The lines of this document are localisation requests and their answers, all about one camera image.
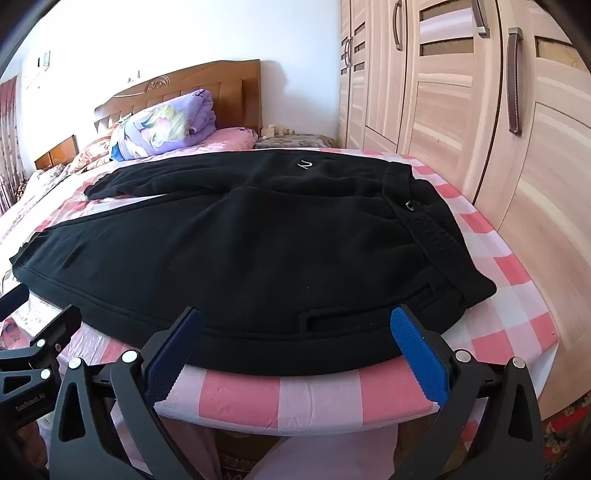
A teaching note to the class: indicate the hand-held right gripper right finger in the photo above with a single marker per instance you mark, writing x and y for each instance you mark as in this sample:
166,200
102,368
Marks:
418,356

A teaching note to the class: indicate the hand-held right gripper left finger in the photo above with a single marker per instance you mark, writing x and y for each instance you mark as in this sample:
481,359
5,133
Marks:
173,351

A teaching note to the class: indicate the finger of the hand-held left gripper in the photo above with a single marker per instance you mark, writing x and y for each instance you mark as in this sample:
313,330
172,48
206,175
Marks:
57,328
13,301

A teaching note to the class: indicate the black pants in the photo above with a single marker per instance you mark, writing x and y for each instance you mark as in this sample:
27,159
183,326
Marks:
254,240

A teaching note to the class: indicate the bed with pink checked sheet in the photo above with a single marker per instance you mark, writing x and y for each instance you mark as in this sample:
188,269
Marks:
323,397

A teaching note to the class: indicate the small wooden furniture panel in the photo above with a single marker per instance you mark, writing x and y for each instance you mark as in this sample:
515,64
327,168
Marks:
57,154

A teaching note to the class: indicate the pink patterned curtain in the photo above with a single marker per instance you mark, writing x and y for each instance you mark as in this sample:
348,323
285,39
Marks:
10,147

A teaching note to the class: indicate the floral quilt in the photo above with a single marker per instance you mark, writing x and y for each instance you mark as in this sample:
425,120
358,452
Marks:
92,152

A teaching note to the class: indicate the red patterned floor mat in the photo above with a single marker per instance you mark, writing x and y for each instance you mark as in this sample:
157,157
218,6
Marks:
570,438

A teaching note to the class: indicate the purple patterned pillow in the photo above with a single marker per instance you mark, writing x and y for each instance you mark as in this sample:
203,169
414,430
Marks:
161,124

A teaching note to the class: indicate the white air conditioner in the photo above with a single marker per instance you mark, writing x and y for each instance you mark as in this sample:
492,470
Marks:
39,67

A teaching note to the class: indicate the bedside table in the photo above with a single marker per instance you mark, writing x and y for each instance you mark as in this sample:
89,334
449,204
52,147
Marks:
295,141

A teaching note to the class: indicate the small jars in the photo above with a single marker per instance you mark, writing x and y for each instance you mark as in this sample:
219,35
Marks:
277,130

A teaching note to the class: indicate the white louvered wardrobe doors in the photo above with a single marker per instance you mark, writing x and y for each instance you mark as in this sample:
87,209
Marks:
461,115

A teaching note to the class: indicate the wooden headboard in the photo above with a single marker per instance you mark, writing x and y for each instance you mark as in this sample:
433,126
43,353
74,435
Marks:
221,87

